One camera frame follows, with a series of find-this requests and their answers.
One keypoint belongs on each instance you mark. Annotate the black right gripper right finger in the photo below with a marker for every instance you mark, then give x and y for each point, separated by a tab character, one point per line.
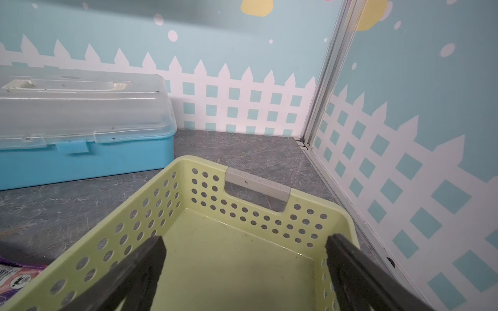
361	285

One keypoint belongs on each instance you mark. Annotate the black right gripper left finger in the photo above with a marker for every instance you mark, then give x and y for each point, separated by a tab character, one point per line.
131	285

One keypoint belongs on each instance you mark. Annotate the purple candy bag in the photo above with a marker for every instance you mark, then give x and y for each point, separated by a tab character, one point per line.
15	276

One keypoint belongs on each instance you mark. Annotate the green perforated plastic basket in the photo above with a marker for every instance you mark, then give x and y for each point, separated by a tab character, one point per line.
223	253

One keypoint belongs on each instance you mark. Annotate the blue box clear lid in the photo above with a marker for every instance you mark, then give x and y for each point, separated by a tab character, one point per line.
62	125

